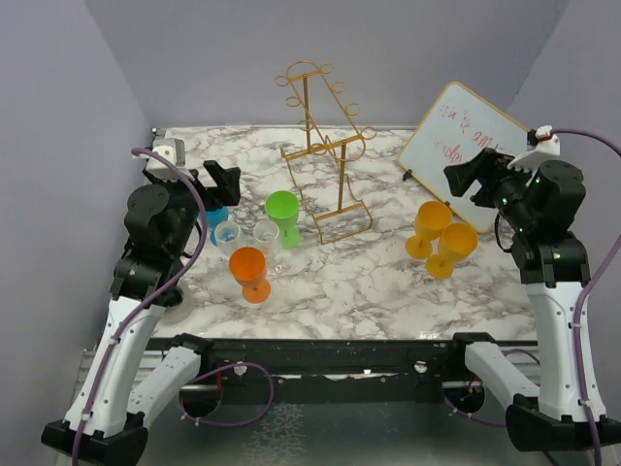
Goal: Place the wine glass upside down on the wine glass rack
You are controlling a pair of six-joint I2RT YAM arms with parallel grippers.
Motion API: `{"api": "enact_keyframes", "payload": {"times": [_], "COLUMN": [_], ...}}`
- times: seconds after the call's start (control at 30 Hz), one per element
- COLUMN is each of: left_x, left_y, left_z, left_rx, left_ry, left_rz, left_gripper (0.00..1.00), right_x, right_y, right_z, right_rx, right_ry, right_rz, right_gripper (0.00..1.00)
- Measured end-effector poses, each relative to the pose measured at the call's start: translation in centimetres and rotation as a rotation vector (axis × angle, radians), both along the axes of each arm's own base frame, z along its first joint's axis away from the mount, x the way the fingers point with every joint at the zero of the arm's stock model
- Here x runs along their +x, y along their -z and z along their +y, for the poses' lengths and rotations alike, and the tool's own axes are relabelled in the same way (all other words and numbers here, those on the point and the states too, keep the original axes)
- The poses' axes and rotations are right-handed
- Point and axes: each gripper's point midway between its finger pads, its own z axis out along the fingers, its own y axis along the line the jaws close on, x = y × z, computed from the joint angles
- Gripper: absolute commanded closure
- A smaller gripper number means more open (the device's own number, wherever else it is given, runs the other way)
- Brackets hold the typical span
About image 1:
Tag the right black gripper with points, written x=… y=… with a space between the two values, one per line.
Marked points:
x=490 y=166

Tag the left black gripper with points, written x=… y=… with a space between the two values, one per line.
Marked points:
x=227 y=182

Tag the yellow plastic wine glass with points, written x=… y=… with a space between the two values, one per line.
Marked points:
x=431 y=219

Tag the green plastic wine glass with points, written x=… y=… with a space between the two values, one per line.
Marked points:
x=282 y=208

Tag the clear wine glass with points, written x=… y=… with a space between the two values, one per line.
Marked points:
x=266 y=237

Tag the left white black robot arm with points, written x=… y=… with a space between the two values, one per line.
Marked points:
x=109 y=420

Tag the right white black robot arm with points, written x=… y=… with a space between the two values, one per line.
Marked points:
x=564 y=411

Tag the blue plastic wine glass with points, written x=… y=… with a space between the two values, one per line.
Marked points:
x=214 y=218

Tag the orange plastic wine glass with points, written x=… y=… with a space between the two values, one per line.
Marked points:
x=248 y=267

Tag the clear glass blue tint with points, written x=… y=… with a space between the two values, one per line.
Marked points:
x=229 y=237

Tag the small whiteboard yellow frame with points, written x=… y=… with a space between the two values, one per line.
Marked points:
x=458 y=127

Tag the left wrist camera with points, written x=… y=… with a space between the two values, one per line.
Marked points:
x=173 y=150

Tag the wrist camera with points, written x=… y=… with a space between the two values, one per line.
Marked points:
x=544 y=146
x=173 y=150

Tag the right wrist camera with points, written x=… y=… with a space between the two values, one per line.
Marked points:
x=544 y=146

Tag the gold wire glass rack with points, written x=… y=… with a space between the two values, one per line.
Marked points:
x=343 y=151

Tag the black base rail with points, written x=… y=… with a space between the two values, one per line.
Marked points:
x=342 y=371

